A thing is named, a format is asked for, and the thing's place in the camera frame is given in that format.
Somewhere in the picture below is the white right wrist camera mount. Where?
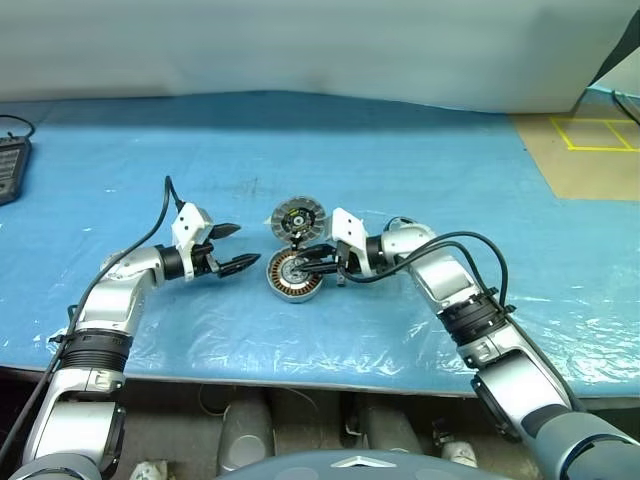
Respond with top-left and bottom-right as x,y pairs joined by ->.
330,206 -> 374,277

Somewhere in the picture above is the grey rounded cylinder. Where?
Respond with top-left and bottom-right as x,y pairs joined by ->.
218,393 -> 275,472
348,393 -> 422,457

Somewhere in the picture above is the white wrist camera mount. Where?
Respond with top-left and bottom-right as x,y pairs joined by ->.
330,206 -> 374,277
171,201 -> 215,280

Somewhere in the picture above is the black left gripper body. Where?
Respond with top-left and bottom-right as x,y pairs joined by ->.
192,230 -> 225,278

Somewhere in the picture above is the brown board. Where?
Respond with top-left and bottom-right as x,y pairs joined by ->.
508,111 -> 640,202

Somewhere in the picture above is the grey robot torso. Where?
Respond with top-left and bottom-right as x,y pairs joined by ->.
213,446 -> 516,480

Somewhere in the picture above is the thin black device cable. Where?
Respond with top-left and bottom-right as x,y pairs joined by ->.
0,114 -> 37,144

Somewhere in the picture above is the blue table cover sheet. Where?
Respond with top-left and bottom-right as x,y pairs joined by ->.
0,89 -> 640,399

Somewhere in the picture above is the black flat keypad device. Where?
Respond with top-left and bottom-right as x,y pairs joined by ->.
0,136 -> 34,207

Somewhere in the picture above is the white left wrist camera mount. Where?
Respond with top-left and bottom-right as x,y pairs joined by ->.
171,201 -> 215,280

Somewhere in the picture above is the white backdrop sheet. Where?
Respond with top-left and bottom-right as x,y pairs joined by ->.
0,0 -> 640,114

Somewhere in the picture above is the silver round motor lid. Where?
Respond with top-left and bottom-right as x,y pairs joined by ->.
269,196 -> 327,245

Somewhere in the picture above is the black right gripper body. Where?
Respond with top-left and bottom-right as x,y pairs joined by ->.
326,240 -> 352,288

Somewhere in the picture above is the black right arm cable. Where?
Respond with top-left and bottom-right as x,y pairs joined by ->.
342,230 -> 587,414

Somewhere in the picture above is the black background cable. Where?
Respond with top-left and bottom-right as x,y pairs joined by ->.
611,88 -> 640,124

